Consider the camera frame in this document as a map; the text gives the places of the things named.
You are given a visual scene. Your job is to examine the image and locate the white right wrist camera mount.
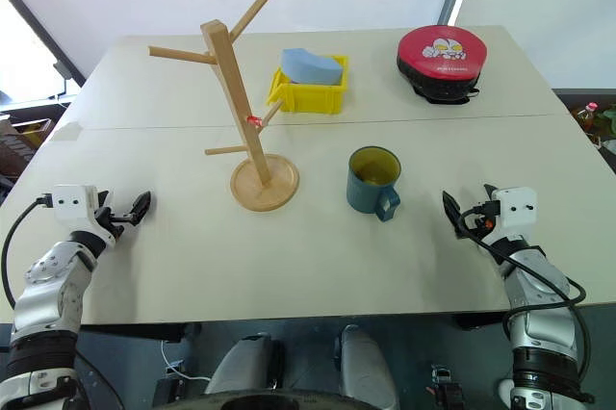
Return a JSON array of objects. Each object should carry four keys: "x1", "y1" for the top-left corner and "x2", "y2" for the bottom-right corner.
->
[{"x1": 491, "y1": 185, "x2": 538, "y2": 240}]

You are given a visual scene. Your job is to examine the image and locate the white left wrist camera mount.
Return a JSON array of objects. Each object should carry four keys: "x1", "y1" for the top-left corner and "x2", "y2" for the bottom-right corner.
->
[{"x1": 51, "y1": 184, "x2": 101, "y2": 227}]

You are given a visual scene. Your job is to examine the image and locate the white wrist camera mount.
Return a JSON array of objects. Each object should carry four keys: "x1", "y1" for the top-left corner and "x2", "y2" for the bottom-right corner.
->
[
  {"x1": 51, "y1": 184, "x2": 101, "y2": 227},
  {"x1": 491, "y1": 185, "x2": 538, "y2": 240}
]

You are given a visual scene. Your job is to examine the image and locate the yellow plastic bin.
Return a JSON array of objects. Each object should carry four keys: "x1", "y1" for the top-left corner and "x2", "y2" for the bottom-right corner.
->
[{"x1": 266, "y1": 55, "x2": 350, "y2": 115}]

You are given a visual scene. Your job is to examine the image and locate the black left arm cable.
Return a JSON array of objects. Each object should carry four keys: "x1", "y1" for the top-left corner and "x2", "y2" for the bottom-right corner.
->
[{"x1": 0, "y1": 194, "x2": 53, "y2": 310}]

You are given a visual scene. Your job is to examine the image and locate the bottle with red cap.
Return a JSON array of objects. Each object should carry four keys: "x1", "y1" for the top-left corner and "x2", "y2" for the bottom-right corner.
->
[{"x1": 576, "y1": 100, "x2": 601, "y2": 135}]

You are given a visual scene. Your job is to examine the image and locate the grey rounded robot leg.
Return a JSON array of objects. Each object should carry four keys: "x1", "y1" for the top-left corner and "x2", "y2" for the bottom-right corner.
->
[
  {"x1": 333, "y1": 324, "x2": 399, "y2": 410},
  {"x1": 204, "y1": 332, "x2": 286, "y2": 397}
]

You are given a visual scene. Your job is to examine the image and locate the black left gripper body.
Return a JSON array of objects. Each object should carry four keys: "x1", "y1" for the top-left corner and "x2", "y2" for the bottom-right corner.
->
[{"x1": 94, "y1": 192, "x2": 137, "y2": 241}]

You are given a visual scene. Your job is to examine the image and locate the dark round robot waist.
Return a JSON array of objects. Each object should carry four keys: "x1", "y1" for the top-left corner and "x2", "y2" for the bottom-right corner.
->
[{"x1": 178, "y1": 388, "x2": 348, "y2": 410}]

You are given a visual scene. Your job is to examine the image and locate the blue sponge block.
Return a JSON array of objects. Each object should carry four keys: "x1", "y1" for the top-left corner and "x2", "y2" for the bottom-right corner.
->
[{"x1": 280, "y1": 47, "x2": 347, "y2": 87}]

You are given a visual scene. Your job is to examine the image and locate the brown cardboard box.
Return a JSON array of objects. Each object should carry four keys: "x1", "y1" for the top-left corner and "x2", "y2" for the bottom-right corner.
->
[{"x1": 0, "y1": 116, "x2": 55, "y2": 175}]

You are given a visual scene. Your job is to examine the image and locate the red round cartoon case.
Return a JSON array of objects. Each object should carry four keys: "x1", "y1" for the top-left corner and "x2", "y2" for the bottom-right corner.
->
[{"x1": 396, "y1": 23, "x2": 488, "y2": 106}]

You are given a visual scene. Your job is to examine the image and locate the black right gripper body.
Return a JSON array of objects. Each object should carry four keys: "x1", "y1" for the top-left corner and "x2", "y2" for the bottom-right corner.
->
[{"x1": 460, "y1": 198, "x2": 501, "y2": 241}]

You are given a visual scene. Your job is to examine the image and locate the blue mug yellow inside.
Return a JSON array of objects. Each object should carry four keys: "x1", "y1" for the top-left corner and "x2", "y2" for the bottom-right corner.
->
[{"x1": 346, "y1": 146, "x2": 402, "y2": 223}]

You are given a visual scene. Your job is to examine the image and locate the wooden mug tree stand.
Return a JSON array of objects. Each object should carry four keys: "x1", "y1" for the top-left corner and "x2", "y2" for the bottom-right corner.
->
[{"x1": 147, "y1": 0, "x2": 300, "y2": 213}]

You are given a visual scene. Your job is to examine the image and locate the thin white cable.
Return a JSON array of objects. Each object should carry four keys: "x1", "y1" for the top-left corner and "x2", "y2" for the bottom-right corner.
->
[{"x1": 160, "y1": 340, "x2": 213, "y2": 382}]

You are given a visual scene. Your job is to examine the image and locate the dark slanted window beam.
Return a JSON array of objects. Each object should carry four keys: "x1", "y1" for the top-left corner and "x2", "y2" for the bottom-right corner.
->
[{"x1": 0, "y1": 0, "x2": 89, "y2": 89}]

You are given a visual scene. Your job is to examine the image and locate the small black floor device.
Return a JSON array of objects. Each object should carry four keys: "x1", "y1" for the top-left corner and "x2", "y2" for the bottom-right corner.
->
[{"x1": 424, "y1": 364, "x2": 466, "y2": 410}]

